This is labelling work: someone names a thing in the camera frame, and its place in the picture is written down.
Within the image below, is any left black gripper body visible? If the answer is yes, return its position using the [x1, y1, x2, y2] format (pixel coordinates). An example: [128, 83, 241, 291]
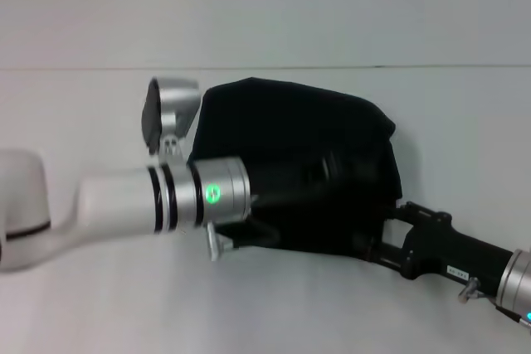
[248, 158, 329, 226]

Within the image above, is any silver plug with grey cable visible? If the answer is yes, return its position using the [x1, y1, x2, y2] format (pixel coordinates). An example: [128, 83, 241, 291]
[457, 276, 499, 306]

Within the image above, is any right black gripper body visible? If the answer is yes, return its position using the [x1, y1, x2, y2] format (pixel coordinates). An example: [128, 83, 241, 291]
[398, 211, 516, 295]

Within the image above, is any black shirt with FREE print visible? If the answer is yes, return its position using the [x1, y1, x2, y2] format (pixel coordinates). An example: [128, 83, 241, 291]
[184, 76, 404, 264]

